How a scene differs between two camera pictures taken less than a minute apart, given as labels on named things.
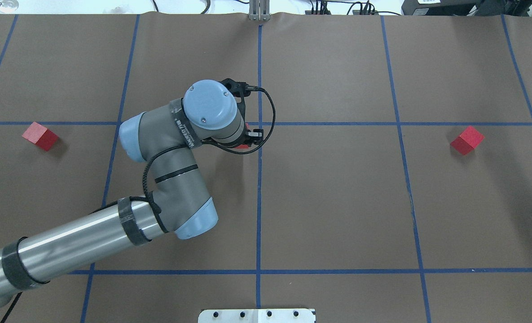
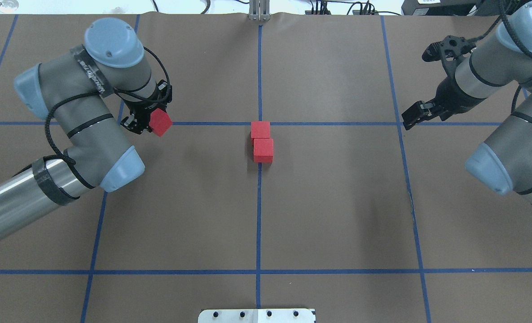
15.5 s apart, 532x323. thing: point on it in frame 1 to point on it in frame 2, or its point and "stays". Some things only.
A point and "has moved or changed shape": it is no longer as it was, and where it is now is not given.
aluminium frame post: (259, 10) stays
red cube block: (38, 134) has moved or changed shape
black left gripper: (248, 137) to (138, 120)
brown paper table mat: (408, 178) stays
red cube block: (468, 141) to (263, 150)
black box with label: (435, 7) stays
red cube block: (244, 146) has moved or changed shape
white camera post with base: (257, 316) stays
